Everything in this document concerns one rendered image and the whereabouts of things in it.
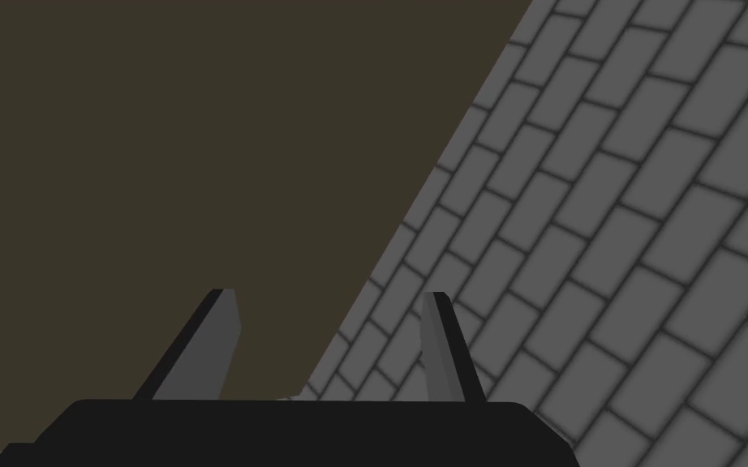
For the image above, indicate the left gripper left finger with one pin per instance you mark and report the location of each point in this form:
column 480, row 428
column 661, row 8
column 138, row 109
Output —
column 202, row 353

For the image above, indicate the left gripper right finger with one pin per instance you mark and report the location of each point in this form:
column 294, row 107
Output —
column 448, row 360

